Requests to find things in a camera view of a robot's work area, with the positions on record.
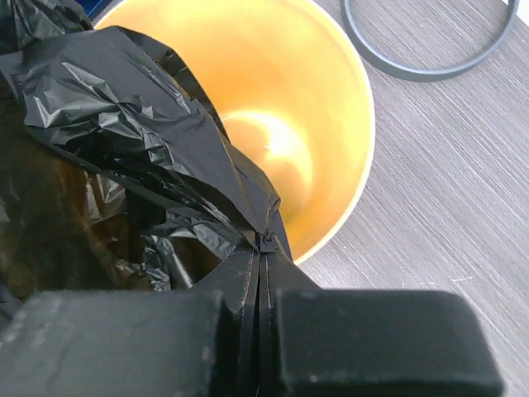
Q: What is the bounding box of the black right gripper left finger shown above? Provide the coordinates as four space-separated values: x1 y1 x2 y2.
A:
1 249 260 396

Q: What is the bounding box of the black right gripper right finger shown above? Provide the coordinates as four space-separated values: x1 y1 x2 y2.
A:
258 244 504 396

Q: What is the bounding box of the black trash bag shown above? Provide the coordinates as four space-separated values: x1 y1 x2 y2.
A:
1 1 293 316

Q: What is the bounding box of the yellow capybara trash bin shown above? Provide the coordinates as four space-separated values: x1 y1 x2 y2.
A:
98 1 375 263

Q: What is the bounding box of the grey trash bin rim ring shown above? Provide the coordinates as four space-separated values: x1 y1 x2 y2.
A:
341 0 518 83

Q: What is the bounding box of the blue tray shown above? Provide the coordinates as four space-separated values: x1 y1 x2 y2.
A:
77 0 121 21

